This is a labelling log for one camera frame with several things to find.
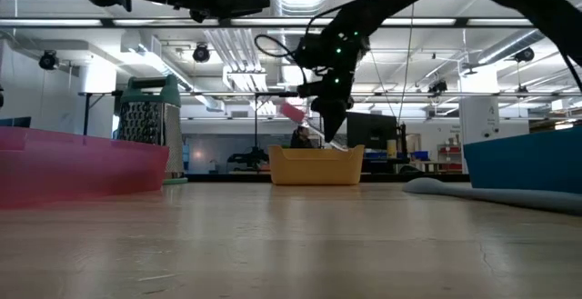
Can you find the blue crate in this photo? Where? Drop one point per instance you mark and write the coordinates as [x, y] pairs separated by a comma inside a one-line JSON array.
[[420, 156]]

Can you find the red shelf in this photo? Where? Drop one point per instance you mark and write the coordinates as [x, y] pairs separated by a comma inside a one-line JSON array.
[[450, 158]]

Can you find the black background frame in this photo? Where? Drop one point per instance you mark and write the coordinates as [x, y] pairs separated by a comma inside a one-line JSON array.
[[273, 94]]

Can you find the orange plastic bin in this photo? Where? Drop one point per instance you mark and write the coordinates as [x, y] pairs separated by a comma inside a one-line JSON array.
[[314, 167]]

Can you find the black background robot arm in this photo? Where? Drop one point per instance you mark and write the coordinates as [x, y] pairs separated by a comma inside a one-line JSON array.
[[252, 158]]

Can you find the pink translucent plastic tray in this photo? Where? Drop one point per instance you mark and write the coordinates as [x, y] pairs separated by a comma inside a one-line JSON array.
[[91, 167]]

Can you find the black overhead beam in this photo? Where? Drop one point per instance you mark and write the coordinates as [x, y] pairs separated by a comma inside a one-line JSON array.
[[107, 22]]

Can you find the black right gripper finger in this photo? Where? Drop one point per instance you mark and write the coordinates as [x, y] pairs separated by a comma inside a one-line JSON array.
[[333, 117]]

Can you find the black ceiling spotlight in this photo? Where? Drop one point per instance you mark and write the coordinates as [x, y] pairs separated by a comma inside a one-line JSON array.
[[438, 87], [201, 54], [47, 60], [525, 55]]

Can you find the person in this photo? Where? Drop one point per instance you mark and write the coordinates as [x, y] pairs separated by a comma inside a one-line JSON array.
[[301, 140]]

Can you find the yellow cylinder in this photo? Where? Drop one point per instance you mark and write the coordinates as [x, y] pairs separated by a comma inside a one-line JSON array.
[[391, 149]]

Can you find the black monitor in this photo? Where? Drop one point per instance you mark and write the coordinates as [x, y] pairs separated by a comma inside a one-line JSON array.
[[370, 135]]

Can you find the teal plastic bin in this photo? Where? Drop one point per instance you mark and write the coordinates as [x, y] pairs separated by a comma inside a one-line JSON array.
[[523, 162]]

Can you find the white pillar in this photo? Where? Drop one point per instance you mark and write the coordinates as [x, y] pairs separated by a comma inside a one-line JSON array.
[[477, 126]]

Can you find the grey-blue silicone spoon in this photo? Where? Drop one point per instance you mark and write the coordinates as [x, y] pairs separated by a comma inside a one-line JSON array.
[[500, 195]]

